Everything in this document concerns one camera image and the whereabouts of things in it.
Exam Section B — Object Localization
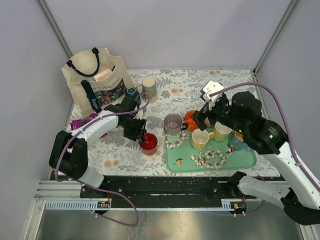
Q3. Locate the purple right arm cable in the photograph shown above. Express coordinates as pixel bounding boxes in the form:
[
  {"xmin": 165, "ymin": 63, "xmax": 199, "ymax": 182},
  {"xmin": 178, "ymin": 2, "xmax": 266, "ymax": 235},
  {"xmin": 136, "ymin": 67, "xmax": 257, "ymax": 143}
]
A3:
[{"xmin": 211, "ymin": 82, "xmax": 320, "ymax": 217}]

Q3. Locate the floral table mat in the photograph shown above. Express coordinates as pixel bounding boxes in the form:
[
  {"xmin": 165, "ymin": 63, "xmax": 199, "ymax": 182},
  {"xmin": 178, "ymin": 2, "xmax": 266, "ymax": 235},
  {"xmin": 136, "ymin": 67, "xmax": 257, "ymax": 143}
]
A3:
[{"xmin": 88, "ymin": 69, "xmax": 279, "ymax": 178}]

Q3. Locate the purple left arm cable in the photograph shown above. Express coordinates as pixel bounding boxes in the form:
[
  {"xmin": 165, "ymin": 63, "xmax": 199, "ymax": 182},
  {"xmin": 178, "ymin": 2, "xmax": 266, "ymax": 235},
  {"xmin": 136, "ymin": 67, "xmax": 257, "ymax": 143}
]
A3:
[{"xmin": 54, "ymin": 92, "xmax": 151, "ymax": 227}]

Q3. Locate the beige canvas tote bag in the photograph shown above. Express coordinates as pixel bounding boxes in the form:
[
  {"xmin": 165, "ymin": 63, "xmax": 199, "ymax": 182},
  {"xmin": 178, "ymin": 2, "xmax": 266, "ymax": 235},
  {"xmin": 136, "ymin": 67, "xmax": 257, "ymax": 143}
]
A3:
[{"xmin": 61, "ymin": 47, "xmax": 134, "ymax": 116}]

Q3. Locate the cream floral mug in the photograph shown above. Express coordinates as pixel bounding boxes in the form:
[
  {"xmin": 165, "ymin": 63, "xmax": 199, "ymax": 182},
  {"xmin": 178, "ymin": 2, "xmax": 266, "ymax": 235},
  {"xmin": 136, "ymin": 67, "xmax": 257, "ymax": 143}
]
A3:
[{"xmin": 137, "ymin": 76, "xmax": 158, "ymax": 103}]

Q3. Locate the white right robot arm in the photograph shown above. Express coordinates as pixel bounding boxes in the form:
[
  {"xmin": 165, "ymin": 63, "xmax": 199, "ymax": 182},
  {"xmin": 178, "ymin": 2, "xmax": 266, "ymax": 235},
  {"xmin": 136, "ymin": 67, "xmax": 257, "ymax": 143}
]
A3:
[{"xmin": 192, "ymin": 91, "xmax": 320, "ymax": 226}]

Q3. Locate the small pale pink mug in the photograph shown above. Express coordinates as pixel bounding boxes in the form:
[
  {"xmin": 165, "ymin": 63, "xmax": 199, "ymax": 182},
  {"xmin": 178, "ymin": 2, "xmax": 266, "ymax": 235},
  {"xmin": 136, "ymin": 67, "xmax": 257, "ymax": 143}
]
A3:
[{"xmin": 204, "ymin": 118, "xmax": 212, "ymax": 126}]

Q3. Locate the dark green mug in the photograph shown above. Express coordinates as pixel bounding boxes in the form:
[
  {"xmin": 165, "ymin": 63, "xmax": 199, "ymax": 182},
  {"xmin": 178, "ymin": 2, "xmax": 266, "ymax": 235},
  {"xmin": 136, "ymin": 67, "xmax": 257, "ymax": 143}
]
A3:
[{"xmin": 125, "ymin": 87, "xmax": 141, "ymax": 105}]

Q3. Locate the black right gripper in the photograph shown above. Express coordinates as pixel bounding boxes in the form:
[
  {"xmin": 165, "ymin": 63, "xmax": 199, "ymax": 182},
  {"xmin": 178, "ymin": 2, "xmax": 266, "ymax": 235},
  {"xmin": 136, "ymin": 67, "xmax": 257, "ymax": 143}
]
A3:
[{"xmin": 188, "ymin": 93, "xmax": 246, "ymax": 133}]

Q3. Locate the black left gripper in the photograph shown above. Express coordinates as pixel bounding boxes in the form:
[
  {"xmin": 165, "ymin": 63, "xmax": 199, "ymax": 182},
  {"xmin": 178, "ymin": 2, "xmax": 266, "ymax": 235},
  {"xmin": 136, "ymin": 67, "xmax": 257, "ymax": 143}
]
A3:
[{"xmin": 120, "ymin": 115, "xmax": 146, "ymax": 143}]

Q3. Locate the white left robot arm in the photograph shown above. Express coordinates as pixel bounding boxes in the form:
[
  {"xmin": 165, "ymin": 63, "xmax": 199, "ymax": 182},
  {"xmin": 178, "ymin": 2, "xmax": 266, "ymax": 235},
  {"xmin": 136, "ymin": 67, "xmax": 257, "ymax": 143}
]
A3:
[{"xmin": 49, "ymin": 96, "xmax": 148, "ymax": 198}]

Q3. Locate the lime green mug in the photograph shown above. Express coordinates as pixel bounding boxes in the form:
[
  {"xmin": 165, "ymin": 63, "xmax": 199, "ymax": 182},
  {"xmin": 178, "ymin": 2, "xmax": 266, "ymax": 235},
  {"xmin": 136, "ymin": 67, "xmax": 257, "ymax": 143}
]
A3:
[{"xmin": 213, "ymin": 121, "xmax": 232, "ymax": 142}]

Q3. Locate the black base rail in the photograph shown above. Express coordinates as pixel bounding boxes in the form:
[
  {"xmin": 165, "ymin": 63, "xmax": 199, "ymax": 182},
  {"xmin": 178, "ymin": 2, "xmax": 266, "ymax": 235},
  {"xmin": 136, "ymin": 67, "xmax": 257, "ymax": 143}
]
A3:
[{"xmin": 79, "ymin": 176, "xmax": 243, "ymax": 209}]

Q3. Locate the green hummingbird tray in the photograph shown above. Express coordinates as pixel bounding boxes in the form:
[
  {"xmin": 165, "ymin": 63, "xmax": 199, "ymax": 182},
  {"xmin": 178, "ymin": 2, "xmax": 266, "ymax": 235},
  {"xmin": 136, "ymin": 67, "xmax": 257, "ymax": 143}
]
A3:
[{"xmin": 163, "ymin": 124, "xmax": 257, "ymax": 173}]

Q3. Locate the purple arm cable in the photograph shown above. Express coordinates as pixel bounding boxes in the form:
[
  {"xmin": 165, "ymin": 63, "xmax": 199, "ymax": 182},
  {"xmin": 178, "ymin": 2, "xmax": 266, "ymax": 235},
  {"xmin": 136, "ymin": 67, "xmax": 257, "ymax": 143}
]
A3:
[
  {"xmin": 54, "ymin": 92, "xmax": 151, "ymax": 227},
  {"xmin": 211, "ymin": 82, "xmax": 320, "ymax": 217}
]

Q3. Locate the lilac mug black handle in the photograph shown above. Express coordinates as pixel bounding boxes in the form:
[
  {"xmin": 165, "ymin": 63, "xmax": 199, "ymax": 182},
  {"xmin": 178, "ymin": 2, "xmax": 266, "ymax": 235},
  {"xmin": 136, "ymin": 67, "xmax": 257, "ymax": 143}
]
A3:
[{"xmin": 163, "ymin": 113, "xmax": 188, "ymax": 136}]

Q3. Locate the yellow mug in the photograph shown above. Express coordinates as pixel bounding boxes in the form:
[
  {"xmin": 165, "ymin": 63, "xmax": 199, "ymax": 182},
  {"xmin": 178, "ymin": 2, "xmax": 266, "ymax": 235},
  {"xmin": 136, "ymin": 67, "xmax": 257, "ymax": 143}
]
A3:
[{"xmin": 191, "ymin": 128, "xmax": 215, "ymax": 150}]

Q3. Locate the red mug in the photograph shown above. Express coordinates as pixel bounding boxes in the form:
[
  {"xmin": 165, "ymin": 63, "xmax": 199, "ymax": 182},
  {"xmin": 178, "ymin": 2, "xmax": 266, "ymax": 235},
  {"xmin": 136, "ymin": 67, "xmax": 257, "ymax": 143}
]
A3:
[{"xmin": 139, "ymin": 133, "xmax": 158, "ymax": 156}]

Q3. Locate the orange mug black handle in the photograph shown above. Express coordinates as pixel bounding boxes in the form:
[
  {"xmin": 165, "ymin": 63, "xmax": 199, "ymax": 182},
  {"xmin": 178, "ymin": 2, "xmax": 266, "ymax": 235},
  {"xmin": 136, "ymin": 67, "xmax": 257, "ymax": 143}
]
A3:
[{"xmin": 181, "ymin": 110, "xmax": 199, "ymax": 132}]

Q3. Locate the blue glazed mug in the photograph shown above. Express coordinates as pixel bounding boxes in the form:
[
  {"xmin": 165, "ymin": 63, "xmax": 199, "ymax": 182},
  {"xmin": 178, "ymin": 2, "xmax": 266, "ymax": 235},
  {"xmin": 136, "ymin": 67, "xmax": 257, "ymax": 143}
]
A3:
[{"xmin": 228, "ymin": 131, "xmax": 251, "ymax": 151}]

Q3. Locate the purple snack packet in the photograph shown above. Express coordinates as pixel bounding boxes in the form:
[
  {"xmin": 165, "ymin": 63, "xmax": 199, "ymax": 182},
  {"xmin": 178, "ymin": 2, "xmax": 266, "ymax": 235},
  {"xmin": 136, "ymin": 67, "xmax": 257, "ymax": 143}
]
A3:
[{"xmin": 70, "ymin": 113, "xmax": 98, "ymax": 131}]

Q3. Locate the pink box in bag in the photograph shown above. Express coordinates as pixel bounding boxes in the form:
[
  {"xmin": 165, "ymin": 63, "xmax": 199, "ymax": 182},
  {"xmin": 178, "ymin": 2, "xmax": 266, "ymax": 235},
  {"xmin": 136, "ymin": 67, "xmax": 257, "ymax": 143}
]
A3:
[{"xmin": 93, "ymin": 68, "xmax": 112, "ymax": 82}]

